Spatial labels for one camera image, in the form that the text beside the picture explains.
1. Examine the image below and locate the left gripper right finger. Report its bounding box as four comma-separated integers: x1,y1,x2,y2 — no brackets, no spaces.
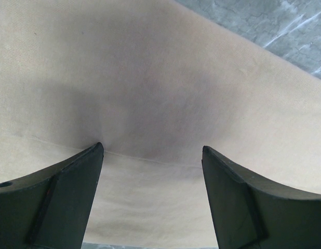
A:
202,146,321,248

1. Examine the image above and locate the beige t-shirt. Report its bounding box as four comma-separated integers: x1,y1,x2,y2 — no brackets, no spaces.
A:
0,1,321,248

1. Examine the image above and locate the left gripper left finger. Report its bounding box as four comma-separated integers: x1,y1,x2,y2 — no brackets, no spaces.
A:
0,142,104,248

